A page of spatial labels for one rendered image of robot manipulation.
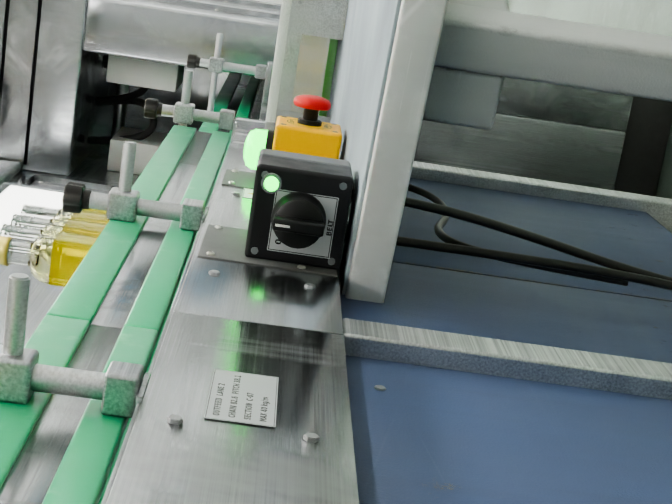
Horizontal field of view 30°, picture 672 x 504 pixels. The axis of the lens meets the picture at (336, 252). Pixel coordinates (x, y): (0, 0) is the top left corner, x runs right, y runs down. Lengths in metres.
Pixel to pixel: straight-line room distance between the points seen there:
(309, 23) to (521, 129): 0.96
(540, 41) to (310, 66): 0.85
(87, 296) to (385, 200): 0.24
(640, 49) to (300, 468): 0.47
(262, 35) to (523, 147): 0.59
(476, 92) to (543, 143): 1.68
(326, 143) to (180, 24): 1.33
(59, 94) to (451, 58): 1.76
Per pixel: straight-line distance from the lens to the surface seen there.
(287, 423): 0.71
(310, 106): 1.31
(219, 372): 0.77
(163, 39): 2.62
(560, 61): 0.98
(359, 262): 1.02
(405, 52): 0.93
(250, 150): 1.32
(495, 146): 2.66
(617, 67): 0.99
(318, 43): 1.79
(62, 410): 0.75
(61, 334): 0.86
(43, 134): 2.68
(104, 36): 2.63
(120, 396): 0.73
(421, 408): 0.82
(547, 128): 2.67
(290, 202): 1.00
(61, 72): 2.65
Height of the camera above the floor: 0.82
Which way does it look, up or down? 3 degrees down
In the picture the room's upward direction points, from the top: 82 degrees counter-clockwise
